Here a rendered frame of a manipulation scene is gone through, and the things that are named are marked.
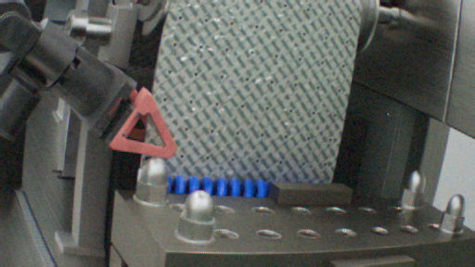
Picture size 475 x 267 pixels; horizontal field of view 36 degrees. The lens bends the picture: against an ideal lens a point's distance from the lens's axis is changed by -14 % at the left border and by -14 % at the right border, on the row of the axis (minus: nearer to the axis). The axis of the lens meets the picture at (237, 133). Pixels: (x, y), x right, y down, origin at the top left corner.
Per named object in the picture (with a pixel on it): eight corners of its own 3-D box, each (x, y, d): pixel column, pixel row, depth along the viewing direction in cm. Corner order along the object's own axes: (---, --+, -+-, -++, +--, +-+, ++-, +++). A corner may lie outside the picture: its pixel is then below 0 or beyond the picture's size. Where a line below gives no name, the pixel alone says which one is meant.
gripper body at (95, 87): (103, 141, 79) (51, 100, 75) (82, 115, 88) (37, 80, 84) (141, 87, 79) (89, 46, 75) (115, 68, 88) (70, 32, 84)
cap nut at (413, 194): (392, 200, 95) (401, 165, 94) (413, 200, 97) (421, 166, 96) (407, 209, 92) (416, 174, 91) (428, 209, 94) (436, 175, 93)
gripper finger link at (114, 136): (161, 186, 83) (93, 135, 78) (140, 165, 89) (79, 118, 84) (201, 133, 83) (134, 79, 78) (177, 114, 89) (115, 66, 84)
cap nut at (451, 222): (431, 225, 87) (442, 189, 86) (451, 224, 89) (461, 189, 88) (447, 235, 84) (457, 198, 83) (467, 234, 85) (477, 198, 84)
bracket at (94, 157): (51, 238, 97) (80, 2, 91) (95, 243, 100) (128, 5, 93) (58, 254, 93) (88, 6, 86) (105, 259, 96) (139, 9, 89)
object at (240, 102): (137, 186, 87) (165, 17, 83) (326, 195, 97) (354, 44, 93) (138, 188, 87) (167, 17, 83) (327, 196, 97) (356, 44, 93)
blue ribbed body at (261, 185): (148, 199, 88) (153, 169, 87) (322, 206, 97) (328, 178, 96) (159, 211, 84) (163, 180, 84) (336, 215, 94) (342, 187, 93)
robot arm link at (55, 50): (44, 18, 74) (38, 9, 79) (6, 72, 74) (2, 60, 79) (88, 53, 78) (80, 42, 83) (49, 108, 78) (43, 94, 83)
